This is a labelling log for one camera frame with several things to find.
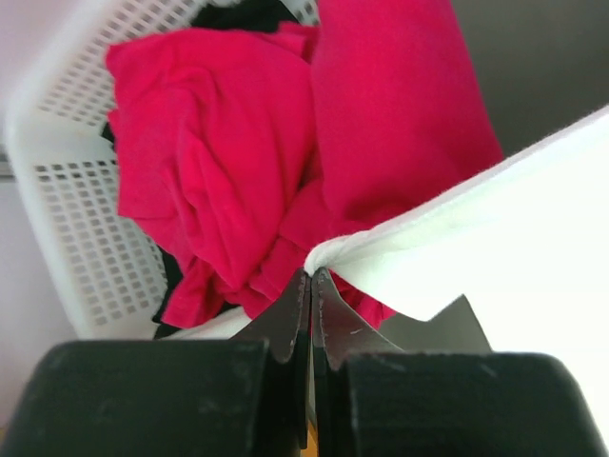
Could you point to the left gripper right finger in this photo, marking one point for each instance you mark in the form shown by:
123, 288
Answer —
373, 398

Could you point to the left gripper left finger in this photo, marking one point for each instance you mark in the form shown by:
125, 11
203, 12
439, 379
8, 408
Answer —
241, 396

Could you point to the white t-shirt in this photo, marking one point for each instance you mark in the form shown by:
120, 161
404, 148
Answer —
526, 242

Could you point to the pink t-shirt in basket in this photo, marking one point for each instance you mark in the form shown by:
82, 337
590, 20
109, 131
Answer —
398, 113

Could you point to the white plastic laundry basket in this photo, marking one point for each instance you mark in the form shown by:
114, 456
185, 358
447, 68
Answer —
85, 224

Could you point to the black garment in basket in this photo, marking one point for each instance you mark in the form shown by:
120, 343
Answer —
252, 15

